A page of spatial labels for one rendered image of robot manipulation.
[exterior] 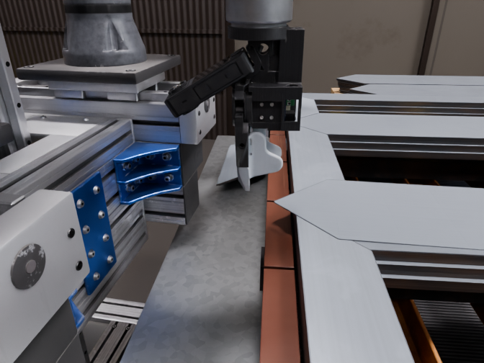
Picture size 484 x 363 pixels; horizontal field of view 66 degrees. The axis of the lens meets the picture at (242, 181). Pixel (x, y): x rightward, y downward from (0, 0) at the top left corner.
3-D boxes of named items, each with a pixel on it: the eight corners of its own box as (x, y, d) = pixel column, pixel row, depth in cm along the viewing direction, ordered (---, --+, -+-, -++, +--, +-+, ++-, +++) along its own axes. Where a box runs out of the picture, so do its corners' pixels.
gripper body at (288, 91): (299, 137, 44) (307, 27, 38) (227, 137, 44) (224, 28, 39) (294, 118, 51) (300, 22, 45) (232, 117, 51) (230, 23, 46)
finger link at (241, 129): (248, 172, 46) (248, 101, 42) (235, 172, 46) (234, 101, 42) (249, 157, 50) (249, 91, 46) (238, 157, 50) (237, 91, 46)
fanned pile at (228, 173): (267, 146, 130) (267, 135, 129) (263, 200, 95) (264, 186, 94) (232, 145, 131) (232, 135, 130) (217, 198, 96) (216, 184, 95)
